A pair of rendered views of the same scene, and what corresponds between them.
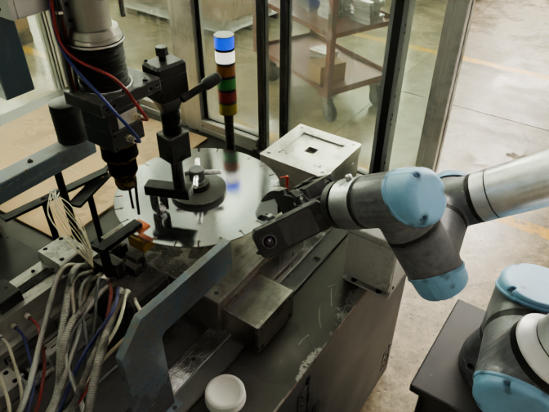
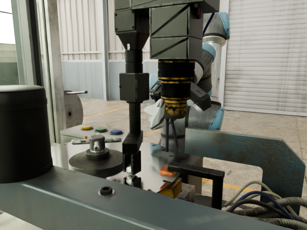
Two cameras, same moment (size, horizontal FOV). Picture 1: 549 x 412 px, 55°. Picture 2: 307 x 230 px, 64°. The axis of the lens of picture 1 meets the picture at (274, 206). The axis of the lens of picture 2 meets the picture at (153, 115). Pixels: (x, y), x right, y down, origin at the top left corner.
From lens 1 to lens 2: 110 cm
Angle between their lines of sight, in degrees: 88
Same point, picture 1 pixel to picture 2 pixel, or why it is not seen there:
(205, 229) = (154, 155)
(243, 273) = not seen: hidden behind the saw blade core
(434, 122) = (60, 100)
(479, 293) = not seen: outside the picture
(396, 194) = (211, 49)
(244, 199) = (113, 146)
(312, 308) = not seen: hidden behind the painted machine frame
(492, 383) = (221, 113)
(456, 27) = (57, 44)
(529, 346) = (213, 98)
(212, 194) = (111, 151)
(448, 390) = (188, 161)
